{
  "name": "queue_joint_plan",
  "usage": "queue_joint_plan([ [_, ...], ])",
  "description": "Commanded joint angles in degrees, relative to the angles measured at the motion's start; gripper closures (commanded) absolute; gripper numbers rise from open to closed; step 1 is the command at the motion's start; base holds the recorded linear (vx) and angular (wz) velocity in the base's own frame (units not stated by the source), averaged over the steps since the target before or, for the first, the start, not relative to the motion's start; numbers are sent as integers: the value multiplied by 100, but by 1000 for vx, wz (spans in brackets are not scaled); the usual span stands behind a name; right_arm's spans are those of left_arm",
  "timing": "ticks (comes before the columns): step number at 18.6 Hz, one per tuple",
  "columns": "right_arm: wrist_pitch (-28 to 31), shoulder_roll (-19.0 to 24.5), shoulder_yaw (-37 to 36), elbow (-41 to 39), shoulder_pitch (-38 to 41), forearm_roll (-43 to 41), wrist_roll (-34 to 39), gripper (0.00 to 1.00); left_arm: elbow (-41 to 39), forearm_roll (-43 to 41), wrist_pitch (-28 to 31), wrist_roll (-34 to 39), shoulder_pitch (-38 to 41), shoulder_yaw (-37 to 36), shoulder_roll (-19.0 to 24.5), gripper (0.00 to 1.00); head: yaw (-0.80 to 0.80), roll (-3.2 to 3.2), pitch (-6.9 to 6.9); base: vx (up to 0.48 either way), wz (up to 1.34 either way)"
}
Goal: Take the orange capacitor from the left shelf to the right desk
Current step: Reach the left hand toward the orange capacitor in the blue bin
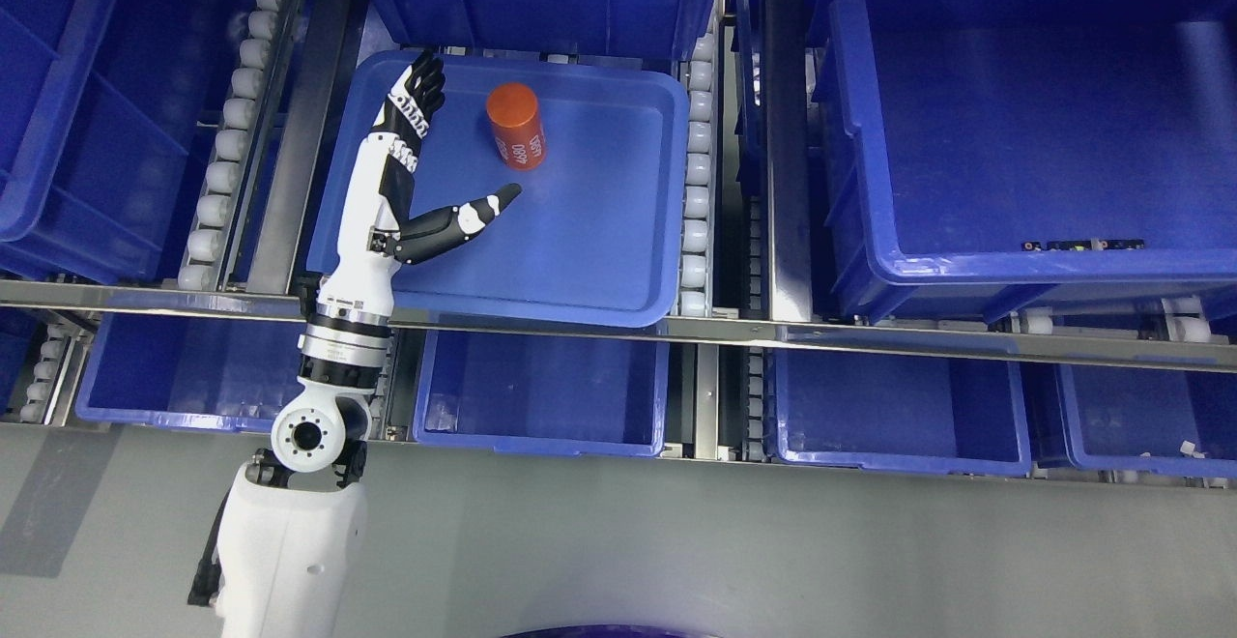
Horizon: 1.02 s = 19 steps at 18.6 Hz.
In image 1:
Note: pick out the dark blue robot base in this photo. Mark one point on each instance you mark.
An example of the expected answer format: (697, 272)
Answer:
(608, 630)

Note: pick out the metal shelf front rail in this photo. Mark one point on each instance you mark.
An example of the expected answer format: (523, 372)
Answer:
(741, 332)

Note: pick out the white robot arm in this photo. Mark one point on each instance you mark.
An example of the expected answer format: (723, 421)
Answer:
(293, 521)

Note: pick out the lower blue bin centre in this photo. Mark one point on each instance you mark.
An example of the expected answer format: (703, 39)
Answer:
(549, 395)

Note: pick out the orange cylindrical capacitor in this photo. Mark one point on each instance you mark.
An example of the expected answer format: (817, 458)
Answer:
(515, 120)

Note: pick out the shallow blue tray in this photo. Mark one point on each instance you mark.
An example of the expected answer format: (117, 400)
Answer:
(594, 237)

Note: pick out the white roller track centre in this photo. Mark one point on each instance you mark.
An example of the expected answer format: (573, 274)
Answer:
(698, 76)

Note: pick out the large blue bin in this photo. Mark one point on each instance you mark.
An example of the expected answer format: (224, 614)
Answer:
(992, 156)
(102, 140)

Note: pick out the white roller track left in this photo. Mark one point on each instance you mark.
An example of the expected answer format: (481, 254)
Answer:
(207, 246)

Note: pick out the white roller track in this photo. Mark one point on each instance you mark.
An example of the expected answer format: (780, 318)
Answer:
(698, 76)
(207, 246)

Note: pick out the lower blue bin left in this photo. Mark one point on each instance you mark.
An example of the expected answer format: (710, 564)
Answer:
(191, 374)

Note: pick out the large blue bin right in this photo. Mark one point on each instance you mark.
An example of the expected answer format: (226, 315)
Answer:
(992, 156)

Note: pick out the lower blue bin far right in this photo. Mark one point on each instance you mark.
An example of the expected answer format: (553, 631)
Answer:
(1150, 421)

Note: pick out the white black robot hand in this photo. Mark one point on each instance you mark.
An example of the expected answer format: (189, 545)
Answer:
(377, 235)

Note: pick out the large blue bin left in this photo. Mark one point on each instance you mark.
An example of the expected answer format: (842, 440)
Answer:
(102, 140)

